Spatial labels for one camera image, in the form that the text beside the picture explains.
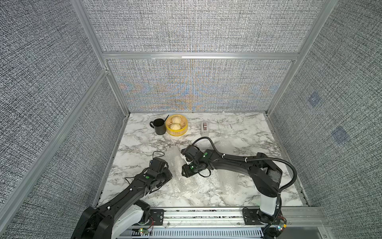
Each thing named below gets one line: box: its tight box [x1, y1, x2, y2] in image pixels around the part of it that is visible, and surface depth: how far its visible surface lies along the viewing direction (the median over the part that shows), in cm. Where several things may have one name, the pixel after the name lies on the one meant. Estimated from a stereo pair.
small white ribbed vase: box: [171, 146, 186, 186], surface depth 85 cm
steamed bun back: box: [172, 116, 182, 124], surface depth 111 cm
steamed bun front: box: [170, 122, 182, 130], surface depth 105 cm
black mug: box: [149, 118, 167, 135], surface depth 105 cm
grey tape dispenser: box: [200, 120, 209, 137], surface depth 108 cm
